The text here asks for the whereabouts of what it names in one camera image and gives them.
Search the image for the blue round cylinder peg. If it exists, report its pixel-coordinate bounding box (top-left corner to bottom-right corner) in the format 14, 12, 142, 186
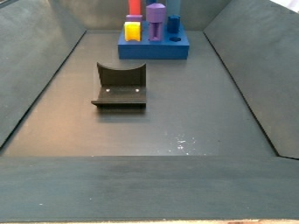
145, 0, 156, 5

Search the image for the blue peg board base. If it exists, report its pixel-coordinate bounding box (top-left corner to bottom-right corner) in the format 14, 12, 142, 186
117, 22, 189, 60

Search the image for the yellow block peg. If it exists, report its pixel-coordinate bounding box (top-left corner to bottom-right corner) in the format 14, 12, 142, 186
124, 22, 141, 41

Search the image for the small dark blue peg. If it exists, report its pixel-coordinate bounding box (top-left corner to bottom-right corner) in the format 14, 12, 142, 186
166, 15, 180, 33

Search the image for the small purple square peg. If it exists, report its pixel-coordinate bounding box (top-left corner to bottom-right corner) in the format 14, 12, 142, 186
125, 15, 142, 22

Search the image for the purple tall peg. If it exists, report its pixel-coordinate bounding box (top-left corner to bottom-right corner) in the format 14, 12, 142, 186
145, 3, 165, 41

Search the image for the red rectangular peg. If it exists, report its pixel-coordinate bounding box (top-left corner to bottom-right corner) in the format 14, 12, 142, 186
128, 0, 141, 15

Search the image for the black curved holder bracket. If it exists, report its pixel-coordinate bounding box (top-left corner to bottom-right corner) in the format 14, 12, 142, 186
90, 64, 146, 107

